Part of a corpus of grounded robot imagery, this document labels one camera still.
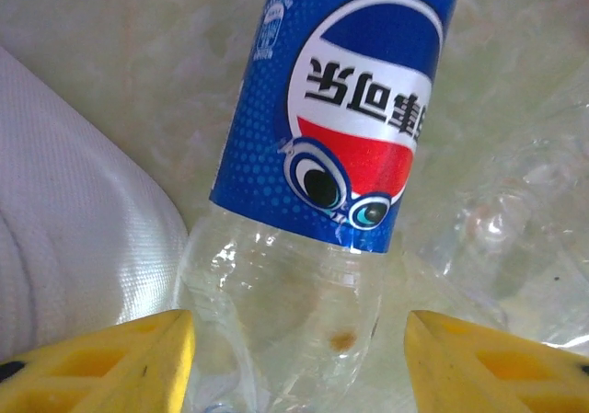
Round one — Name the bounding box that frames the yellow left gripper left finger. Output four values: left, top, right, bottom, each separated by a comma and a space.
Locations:
0, 310, 195, 413

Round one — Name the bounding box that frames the clear bottle with blue label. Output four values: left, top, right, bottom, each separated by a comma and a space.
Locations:
177, 0, 460, 413

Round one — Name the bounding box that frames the white woven cloth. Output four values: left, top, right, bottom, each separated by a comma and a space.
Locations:
0, 47, 190, 363

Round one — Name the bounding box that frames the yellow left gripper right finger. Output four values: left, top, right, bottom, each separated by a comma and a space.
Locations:
404, 310, 589, 413

